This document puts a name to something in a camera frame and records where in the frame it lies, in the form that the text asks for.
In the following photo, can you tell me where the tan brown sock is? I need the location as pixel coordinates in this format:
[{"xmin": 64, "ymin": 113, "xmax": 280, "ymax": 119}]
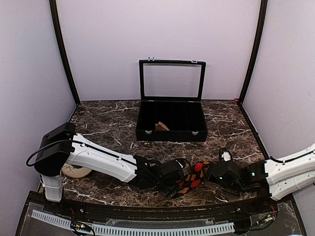
[{"xmin": 155, "ymin": 121, "xmax": 170, "ymax": 131}]

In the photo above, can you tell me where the white slotted cable duct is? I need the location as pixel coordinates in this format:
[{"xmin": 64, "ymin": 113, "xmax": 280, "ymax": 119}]
[{"xmin": 31, "ymin": 210, "xmax": 235, "ymax": 236}]

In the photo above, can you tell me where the left black frame post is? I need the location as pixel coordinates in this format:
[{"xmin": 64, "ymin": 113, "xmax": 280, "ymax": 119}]
[{"xmin": 49, "ymin": 0, "xmax": 81, "ymax": 106}]

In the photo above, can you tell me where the red orange argyle sock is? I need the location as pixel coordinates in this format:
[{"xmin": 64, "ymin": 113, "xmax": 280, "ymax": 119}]
[{"xmin": 177, "ymin": 161, "xmax": 217, "ymax": 195}]

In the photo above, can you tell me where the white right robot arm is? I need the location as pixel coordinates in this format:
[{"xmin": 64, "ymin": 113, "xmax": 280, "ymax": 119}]
[{"xmin": 206, "ymin": 145, "xmax": 315, "ymax": 213}]

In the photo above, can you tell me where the cream branch-pattern plate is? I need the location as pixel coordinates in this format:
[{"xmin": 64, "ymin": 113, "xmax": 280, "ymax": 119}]
[{"xmin": 62, "ymin": 164, "xmax": 92, "ymax": 179}]

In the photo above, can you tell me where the black frame post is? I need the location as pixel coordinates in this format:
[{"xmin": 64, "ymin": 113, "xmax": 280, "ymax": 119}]
[
  {"xmin": 238, "ymin": 0, "xmax": 268, "ymax": 106},
  {"xmin": 49, "ymin": 0, "xmax": 81, "ymax": 106}
]

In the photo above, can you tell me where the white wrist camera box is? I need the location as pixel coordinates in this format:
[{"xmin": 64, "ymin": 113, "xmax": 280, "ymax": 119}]
[{"xmin": 219, "ymin": 149, "xmax": 232, "ymax": 162}]

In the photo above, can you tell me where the right black frame post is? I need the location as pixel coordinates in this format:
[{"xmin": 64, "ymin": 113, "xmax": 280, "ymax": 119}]
[{"xmin": 238, "ymin": 0, "xmax": 268, "ymax": 106}]

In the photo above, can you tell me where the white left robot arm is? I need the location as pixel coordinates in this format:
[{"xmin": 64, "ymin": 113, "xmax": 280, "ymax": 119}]
[{"xmin": 26, "ymin": 122, "xmax": 190, "ymax": 214}]

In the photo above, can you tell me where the black glass-lid display case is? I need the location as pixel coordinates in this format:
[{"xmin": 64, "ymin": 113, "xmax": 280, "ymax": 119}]
[{"xmin": 135, "ymin": 58, "xmax": 208, "ymax": 142}]

